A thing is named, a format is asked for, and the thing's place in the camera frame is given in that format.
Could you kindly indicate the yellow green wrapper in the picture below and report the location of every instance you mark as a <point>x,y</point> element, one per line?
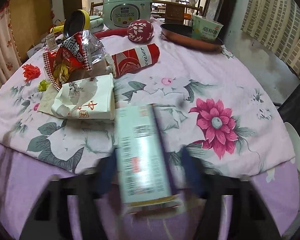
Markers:
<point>43,85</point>

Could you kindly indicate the white ceramic lidded dish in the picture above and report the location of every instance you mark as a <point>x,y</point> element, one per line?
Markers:
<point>96,24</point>

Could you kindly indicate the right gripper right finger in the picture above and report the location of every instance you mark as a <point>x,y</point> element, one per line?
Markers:
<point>192,174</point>

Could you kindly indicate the green instant noodle cup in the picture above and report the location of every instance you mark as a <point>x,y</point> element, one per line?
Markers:
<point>206,30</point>

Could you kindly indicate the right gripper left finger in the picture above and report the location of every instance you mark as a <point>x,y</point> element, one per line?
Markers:
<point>106,170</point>

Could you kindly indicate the mint green rice cooker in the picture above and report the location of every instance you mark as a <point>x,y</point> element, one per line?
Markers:
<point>121,13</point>

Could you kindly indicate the beige paper napkin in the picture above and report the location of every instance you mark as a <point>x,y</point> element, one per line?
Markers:
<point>47,100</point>

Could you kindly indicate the pink floral tablecloth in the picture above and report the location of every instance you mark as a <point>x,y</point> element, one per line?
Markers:
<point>174,83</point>

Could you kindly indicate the clear glass jar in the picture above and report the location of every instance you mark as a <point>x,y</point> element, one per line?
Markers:
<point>51,42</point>

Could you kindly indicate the red foam flower net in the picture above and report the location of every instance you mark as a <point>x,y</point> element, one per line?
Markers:
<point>30,72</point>

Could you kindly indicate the copper frying pan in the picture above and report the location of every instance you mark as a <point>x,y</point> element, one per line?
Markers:
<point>182,35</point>

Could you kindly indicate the light blue carton box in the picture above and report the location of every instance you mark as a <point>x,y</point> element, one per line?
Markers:
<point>144,175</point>

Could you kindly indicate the red snack bag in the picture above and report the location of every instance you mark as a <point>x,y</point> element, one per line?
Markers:
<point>80,51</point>

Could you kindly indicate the floral pink curtain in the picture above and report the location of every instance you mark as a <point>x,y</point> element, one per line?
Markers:
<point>9,57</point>

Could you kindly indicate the yellow small frying pan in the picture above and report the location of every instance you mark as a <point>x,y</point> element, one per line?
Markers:
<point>77,22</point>

